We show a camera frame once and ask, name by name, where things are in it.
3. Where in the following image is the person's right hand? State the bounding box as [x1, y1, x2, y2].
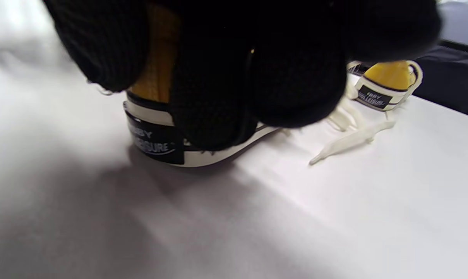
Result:
[42, 0, 443, 151]

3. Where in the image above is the yellow sneaker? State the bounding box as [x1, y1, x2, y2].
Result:
[309, 74, 397, 165]

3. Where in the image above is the yellow canvas shoe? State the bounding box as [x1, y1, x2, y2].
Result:
[352, 60, 423, 112]
[123, 2, 285, 168]

